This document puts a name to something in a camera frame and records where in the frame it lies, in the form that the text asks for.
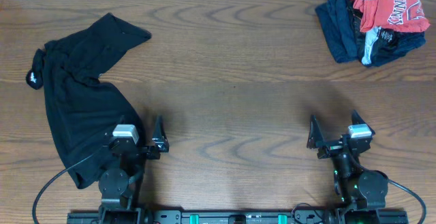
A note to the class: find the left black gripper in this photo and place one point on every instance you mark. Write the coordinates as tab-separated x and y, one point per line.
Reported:
159	141

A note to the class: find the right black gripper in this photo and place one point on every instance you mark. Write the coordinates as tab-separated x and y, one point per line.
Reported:
330	148

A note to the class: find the black t-shirt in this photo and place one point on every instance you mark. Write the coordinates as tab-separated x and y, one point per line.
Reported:
82	112

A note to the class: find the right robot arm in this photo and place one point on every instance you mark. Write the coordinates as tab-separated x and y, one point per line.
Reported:
362	191

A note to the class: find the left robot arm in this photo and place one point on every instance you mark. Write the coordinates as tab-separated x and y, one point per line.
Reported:
120	185

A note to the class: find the black garment with white trim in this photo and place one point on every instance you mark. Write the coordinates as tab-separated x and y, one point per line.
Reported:
380	46

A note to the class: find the navy blue folded garment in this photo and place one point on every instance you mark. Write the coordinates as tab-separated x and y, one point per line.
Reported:
337	21

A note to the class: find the red printed t-shirt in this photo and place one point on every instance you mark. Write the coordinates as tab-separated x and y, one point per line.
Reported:
398	15

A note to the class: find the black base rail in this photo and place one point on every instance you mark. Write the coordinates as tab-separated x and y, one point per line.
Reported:
304	215

